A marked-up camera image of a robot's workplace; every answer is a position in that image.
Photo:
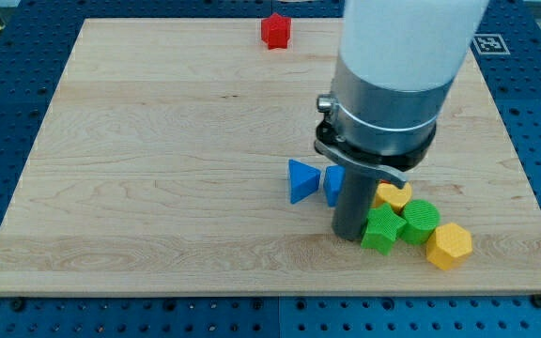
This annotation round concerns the fiducial marker tag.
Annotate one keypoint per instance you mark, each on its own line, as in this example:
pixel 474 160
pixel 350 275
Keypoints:
pixel 490 44

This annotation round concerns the blue cube block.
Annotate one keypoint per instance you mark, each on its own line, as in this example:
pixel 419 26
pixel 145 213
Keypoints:
pixel 332 183

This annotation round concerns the yellow hexagon block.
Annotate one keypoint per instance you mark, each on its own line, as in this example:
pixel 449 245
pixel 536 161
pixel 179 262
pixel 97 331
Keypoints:
pixel 449 246

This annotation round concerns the green star block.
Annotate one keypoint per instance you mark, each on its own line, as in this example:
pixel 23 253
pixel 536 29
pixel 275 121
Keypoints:
pixel 382 230

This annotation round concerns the yellow heart block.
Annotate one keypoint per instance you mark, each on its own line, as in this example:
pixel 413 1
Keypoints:
pixel 396 198

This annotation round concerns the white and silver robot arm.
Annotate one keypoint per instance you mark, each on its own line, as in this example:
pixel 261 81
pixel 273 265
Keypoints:
pixel 396 63

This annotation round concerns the green cylinder block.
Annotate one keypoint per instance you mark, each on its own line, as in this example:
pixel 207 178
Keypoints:
pixel 421 217

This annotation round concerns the wooden board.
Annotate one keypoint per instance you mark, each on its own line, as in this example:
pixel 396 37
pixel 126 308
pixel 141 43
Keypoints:
pixel 160 170

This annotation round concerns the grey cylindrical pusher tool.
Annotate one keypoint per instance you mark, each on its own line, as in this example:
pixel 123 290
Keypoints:
pixel 353 202

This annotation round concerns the red star block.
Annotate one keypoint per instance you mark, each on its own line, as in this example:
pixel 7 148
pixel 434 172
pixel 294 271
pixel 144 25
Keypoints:
pixel 276 31

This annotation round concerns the blue triangle block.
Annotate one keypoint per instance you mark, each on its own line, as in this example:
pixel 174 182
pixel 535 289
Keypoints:
pixel 303 180

